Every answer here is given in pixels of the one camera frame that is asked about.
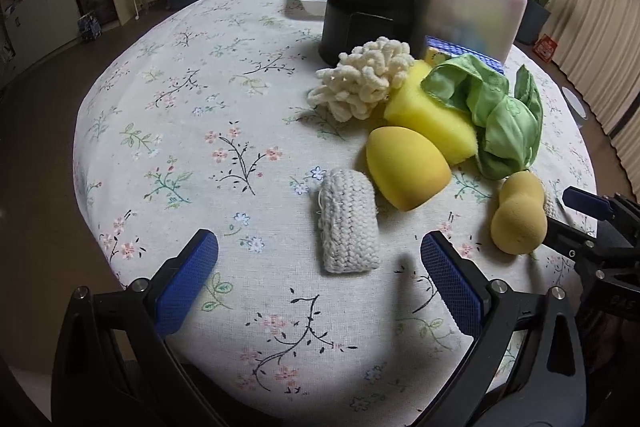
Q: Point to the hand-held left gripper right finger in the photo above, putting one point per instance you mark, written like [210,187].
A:
[450,287]

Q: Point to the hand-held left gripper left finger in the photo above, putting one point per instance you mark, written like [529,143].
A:
[185,287]

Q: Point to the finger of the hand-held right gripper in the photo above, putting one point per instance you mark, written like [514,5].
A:
[567,234]
[587,203]

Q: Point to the yellow gourd-shaped sponge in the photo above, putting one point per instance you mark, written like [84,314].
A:
[517,222]

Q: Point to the green cloth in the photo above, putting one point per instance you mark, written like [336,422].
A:
[505,127]

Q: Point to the cream knitted pad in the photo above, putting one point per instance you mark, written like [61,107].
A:
[347,227]

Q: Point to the yellow egg-shaped sponge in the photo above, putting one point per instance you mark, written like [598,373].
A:
[405,167]

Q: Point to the yellow rectangular sponge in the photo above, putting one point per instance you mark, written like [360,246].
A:
[425,119]

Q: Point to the white round trash can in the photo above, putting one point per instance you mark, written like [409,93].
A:
[575,107]

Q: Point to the red printed floor item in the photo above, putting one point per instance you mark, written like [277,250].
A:
[546,49]

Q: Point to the dark round plant pot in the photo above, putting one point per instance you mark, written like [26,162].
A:
[532,22]

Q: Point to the beige curtain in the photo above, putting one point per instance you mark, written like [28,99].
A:
[600,7]

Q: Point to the translucent white plastic container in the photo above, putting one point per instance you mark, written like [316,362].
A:
[475,7]

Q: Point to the cream chenille cloth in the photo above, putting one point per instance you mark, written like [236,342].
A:
[360,77]

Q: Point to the blue patterned floor item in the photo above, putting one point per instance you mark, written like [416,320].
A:
[90,27]

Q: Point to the white storage cabinet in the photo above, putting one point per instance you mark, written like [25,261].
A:
[40,17]

